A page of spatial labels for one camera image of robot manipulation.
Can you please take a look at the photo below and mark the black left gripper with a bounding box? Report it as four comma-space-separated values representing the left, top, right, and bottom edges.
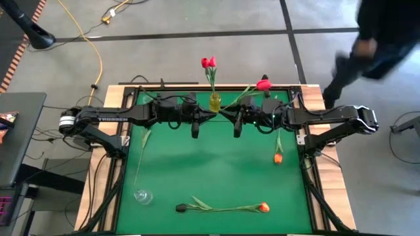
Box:
179, 92, 217, 139

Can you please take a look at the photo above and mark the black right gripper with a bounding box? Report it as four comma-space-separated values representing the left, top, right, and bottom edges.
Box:
220, 96, 259, 138

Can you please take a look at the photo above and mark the red artificial tulip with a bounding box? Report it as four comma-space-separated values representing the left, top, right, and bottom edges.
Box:
201, 57, 216, 96
208, 56, 218, 96
222, 78, 274, 111

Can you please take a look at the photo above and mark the black artificial tulip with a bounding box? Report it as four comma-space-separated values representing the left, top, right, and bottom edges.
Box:
175, 195, 255, 213
133, 128, 152, 186

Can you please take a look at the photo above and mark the orange artificial tulip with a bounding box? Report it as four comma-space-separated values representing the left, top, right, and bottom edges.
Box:
274, 129, 285, 165
193, 202, 271, 214

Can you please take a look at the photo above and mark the yellow glass vase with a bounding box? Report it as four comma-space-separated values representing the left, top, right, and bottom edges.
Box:
209, 92, 222, 113

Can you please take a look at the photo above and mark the small round clear glass vase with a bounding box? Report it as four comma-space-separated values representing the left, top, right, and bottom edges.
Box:
133, 189, 154, 206

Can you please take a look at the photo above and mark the green table mat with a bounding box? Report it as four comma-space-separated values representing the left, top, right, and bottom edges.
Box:
116, 90, 313, 234

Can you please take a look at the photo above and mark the black desk base bar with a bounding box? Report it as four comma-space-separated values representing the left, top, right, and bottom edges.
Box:
14, 163, 85, 195

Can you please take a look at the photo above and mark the black stand leg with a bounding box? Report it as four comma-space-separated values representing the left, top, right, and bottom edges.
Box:
389, 115, 420, 136

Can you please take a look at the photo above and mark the person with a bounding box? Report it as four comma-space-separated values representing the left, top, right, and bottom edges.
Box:
322, 0, 420, 109

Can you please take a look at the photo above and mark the grey desk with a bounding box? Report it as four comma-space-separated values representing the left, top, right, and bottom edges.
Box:
0, 92, 47, 188

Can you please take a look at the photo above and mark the colourful snack bag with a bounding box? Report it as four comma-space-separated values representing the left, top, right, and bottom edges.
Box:
0, 110, 20, 146

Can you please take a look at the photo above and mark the black floor mat striped edge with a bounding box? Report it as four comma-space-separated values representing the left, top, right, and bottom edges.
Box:
0, 0, 47, 94

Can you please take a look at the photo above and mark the backlit keyboard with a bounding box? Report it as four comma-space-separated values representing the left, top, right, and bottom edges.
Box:
0, 187, 30, 227

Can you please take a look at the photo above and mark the yellow cord with white tag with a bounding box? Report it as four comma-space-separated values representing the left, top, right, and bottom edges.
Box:
101, 0, 132, 24

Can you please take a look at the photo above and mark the yellow power cable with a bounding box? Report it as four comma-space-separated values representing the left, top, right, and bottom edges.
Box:
57, 0, 104, 106

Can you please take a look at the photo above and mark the black floor stand post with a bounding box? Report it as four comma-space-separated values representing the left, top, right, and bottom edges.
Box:
0, 0, 56, 50

